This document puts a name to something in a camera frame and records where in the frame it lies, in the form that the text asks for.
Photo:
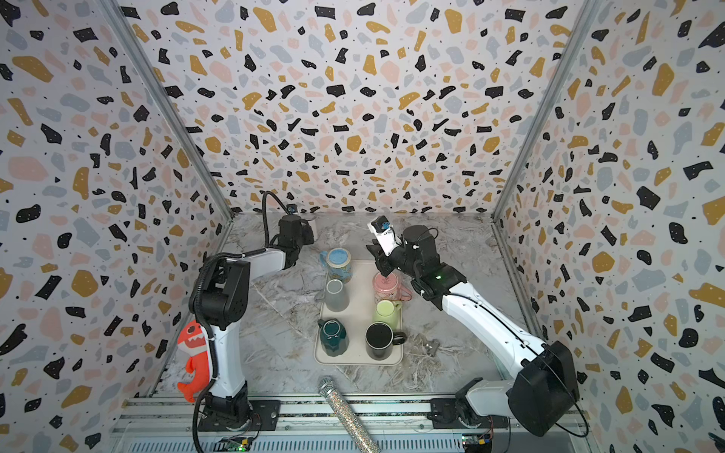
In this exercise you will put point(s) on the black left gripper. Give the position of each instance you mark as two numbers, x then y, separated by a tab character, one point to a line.
308	231

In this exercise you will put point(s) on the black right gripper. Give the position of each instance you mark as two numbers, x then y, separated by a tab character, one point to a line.
382	260

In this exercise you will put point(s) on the pink mug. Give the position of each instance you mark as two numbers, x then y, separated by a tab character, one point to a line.
390	288

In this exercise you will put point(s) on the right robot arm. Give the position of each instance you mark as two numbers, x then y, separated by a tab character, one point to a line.
542	386

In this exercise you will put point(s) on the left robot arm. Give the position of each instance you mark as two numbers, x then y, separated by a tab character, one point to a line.
219	303

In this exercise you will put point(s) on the blue glazed mug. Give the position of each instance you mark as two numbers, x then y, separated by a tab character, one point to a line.
337	263

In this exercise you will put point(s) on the light green mug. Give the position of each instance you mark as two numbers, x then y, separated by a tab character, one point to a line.
388	312

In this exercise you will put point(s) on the black mug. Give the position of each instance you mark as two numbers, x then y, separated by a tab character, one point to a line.
380	340

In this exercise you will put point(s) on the dark green mug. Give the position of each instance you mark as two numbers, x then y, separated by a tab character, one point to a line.
333	337

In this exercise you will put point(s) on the beige rectangular tray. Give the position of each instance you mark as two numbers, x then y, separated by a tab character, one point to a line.
356	319

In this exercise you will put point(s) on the grey frosted cup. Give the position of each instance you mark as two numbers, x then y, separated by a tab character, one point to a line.
336	297

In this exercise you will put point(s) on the red shark plush toy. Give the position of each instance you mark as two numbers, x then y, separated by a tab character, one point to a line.
192	341

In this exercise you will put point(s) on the glitter filled tube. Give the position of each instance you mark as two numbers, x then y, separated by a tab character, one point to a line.
346	416

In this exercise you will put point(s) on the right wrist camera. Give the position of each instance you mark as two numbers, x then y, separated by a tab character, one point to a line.
385	235

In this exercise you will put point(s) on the aluminium corner post left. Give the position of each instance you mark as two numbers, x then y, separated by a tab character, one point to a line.
113	14

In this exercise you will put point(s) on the aluminium corner post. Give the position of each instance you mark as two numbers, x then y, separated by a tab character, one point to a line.
581	25
113	14

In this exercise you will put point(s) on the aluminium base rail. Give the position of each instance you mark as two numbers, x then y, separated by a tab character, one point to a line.
306	423

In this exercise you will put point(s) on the aluminium corner post right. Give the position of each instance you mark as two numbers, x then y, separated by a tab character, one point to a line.
581	25

